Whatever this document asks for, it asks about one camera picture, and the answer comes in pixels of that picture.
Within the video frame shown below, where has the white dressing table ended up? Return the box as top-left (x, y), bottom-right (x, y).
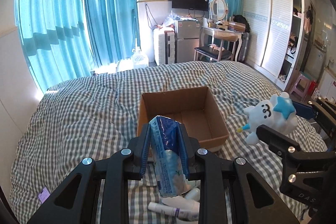
top-left (199, 27), bottom-right (243, 62)

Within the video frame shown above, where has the small white bottle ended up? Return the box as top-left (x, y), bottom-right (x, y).
top-left (184, 187), bottom-right (201, 202)

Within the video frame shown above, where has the grey checked bed quilt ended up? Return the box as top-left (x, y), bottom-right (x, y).
top-left (10, 61), bottom-right (282, 223)

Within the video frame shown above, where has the white sliding wardrobe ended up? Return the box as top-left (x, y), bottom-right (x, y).
top-left (243, 0), bottom-right (307, 90)

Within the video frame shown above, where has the black backpack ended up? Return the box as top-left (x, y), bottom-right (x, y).
top-left (233, 15), bottom-right (250, 33)

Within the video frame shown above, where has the white suitcase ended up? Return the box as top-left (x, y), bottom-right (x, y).
top-left (153, 27), bottom-right (175, 65)

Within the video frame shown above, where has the blue tissue pack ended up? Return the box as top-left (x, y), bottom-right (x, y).
top-left (149, 116), bottom-right (197, 198)

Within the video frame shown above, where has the teal window curtain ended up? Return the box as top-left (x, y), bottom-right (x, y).
top-left (15, 0), bottom-right (139, 91)

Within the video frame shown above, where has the purple card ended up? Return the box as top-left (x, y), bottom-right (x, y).
top-left (38, 186), bottom-right (50, 203)

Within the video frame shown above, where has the white bear plush blue star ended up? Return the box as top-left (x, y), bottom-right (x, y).
top-left (237, 92), bottom-right (298, 145)

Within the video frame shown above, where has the white cosmetic tube printed text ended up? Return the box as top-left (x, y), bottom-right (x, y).
top-left (161, 196), bottom-right (200, 211)

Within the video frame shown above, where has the pink plastic stool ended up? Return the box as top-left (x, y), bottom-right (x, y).
top-left (289, 72), bottom-right (311, 102)

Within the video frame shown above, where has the brown cardboard box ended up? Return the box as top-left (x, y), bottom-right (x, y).
top-left (137, 86), bottom-right (229, 152)

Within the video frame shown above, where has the white tube purple label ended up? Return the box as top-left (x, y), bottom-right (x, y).
top-left (148, 202), bottom-right (199, 221)

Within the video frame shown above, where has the white plastic bag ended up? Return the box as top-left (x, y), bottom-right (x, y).
top-left (116, 47), bottom-right (149, 72)

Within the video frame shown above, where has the silver small refrigerator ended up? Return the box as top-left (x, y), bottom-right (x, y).
top-left (174, 19), bottom-right (201, 63)

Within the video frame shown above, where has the oval vanity mirror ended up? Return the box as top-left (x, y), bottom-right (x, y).
top-left (210, 0), bottom-right (228, 21)

